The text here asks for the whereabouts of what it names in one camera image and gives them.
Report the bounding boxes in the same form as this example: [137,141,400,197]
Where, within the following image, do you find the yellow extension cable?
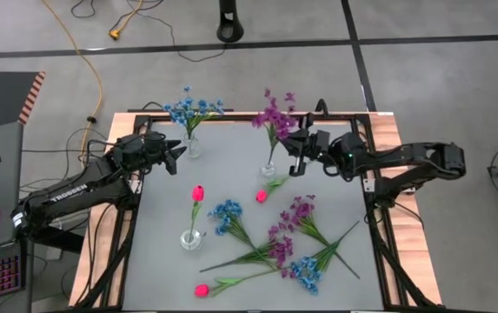
[42,0,104,177]

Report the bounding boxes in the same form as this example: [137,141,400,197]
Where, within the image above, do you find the black mat orange striped edge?
[0,70,48,134]

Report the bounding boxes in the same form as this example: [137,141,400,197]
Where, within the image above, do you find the grey side desk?
[0,121,35,313]

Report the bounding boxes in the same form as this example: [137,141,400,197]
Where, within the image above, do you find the black desk support beam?
[35,225,85,254]

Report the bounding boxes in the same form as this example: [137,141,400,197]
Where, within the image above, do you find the purple artificial flower bunch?
[279,194,362,280]
[199,223,295,279]
[251,89,298,169]

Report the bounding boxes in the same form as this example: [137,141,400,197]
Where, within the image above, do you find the black floor cable loop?
[70,0,97,19]

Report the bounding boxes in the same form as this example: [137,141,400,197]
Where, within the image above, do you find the grey table mat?
[122,120,384,310]

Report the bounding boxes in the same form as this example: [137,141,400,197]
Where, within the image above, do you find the yellow cable with plug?
[108,0,144,41]

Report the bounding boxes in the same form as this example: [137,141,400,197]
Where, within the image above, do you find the black aluminium table frame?
[70,110,443,312]

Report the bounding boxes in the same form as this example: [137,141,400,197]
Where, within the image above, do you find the red artificial tulip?
[187,184,206,244]
[194,268,293,299]
[255,175,292,204]

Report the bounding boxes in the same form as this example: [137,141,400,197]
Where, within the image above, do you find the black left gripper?
[141,131,188,176]

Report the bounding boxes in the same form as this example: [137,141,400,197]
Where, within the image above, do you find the thin black floor cable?
[117,0,227,63]

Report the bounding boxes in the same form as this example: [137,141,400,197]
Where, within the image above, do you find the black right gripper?
[280,112,333,176]

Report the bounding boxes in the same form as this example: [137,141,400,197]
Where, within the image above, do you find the blue artificial flower bunch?
[289,220,361,296]
[207,198,276,266]
[163,84,226,147]

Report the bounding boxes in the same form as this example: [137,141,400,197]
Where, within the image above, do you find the black round stand base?
[216,0,245,43]

